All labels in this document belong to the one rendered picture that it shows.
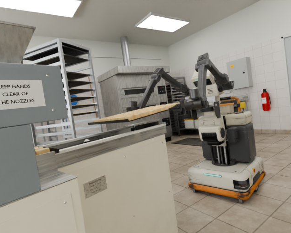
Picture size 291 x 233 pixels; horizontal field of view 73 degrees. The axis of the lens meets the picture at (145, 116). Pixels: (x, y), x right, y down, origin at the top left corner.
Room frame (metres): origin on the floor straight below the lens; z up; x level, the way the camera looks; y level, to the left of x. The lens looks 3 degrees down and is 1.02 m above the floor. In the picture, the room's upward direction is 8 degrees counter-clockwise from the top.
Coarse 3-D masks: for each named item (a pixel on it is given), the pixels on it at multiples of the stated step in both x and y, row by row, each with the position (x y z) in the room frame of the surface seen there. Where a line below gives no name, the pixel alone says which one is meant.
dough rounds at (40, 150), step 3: (36, 147) 0.78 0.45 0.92; (39, 147) 0.77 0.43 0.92; (42, 147) 0.77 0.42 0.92; (36, 150) 0.70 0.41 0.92; (39, 150) 0.70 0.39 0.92; (42, 150) 0.70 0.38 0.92; (45, 150) 0.70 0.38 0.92; (48, 150) 0.72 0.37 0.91; (36, 153) 0.69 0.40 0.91; (39, 153) 0.69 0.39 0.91; (42, 153) 0.70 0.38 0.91
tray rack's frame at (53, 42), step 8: (56, 40) 1.99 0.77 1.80; (64, 40) 2.05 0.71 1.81; (32, 48) 2.13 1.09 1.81; (40, 48) 2.10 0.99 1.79; (80, 48) 2.27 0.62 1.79; (88, 48) 2.38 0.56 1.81; (32, 128) 2.24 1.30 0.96; (48, 128) 2.45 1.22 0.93; (64, 128) 2.65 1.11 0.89; (32, 136) 2.23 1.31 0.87
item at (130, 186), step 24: (144, 144) 1.08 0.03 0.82; (72, 168) 0.78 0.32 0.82; (96, 168) 0.85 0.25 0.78; (120, 168) 0.94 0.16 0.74; (144, 168) 1.06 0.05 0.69; (168, 168) 1.21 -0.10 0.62; (96, 192) 0.84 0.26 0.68; (120, 192) 0.93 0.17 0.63; (144, 192) 1.04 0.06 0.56; (168, 192) 1.19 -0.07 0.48; (96, 216) 0.83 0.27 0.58; (120, 216) 0.91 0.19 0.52; (144, 216) 1.02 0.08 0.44; (168, 216) 1.16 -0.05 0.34
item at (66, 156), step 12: (132, 132) 1.04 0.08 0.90; (144, 132) 1.11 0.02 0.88; (156, 132) 1.18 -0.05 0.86; (84, 144) 0.84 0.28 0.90; (96, 144) 0.88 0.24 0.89; (108, 144) 0.92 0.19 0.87; (120, 144) 0.97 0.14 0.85; (60, 156) 0.76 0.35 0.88; (72, 156) 0.79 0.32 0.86; (84, 156) 0.83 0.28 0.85
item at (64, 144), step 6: (102, 132) 1.25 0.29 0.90; (108, 132) 1.28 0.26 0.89; (114, 132) 1.31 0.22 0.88; (120, 132) 1.35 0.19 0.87; (126, 132) 1.39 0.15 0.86; (78, 138) 1.12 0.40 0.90; (84, 138) 1.15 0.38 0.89; (90, 138) 1.18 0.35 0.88; (96, 138) 1.21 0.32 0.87; (102, 138) 1.24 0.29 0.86; (48, 144) 1.02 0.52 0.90; (54, 144) 1.02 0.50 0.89; (60, 144) 1.05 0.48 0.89; (66, 144) 1.07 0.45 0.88; (72, 144) 1.10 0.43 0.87; (78, 144) 1.12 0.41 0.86
